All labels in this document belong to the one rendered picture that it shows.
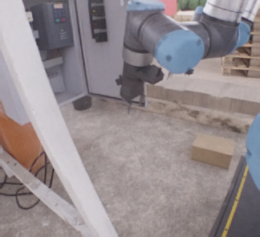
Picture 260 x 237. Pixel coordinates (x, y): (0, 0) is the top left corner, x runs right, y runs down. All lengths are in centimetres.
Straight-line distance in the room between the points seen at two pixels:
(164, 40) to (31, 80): 30
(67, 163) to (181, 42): 40
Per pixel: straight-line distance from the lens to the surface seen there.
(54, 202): 107
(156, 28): 39
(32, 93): 46
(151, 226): 118
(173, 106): 209
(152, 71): 52
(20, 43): 46
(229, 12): 45
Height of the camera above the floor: 102
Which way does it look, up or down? 25 degrees down
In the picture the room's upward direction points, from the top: 5 degrees counter-clockwise
